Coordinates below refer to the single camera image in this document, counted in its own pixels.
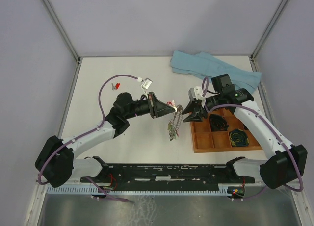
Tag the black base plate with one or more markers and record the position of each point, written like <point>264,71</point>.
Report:
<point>210,173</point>

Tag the wooden compartment tray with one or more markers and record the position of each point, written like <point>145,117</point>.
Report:
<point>205,140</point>

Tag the light blue cloth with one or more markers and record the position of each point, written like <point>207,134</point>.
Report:
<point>203,65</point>

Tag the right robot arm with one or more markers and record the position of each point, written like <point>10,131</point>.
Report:
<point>285,162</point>

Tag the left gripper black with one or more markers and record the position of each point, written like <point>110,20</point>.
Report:
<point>151,105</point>

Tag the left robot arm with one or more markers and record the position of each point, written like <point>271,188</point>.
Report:
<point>58,161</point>

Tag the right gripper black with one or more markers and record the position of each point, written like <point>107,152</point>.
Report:
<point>200,108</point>

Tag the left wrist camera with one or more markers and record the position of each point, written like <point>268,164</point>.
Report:
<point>145,83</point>

